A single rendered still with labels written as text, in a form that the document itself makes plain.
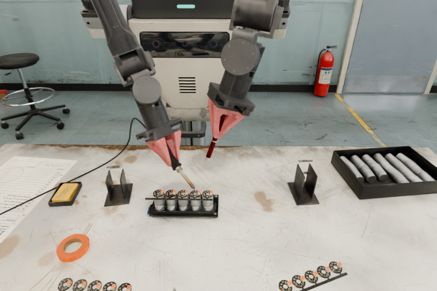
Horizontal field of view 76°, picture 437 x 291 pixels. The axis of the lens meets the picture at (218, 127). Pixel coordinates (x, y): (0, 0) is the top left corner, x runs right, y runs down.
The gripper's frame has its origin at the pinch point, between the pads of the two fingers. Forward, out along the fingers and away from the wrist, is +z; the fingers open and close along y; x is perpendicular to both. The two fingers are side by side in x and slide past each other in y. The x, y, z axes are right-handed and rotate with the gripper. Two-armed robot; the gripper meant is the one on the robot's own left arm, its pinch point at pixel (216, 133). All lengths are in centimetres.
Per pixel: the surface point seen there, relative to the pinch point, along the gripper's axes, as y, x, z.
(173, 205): 0.1, -3.9, 19.7
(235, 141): -135, 92, 68
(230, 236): 9.8, 6.8, 19.4
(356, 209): 12.6, 36.6, 8.4
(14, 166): -35, -41, 37
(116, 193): -12.0, -14.7, 27.0
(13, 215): -13, -36, 35
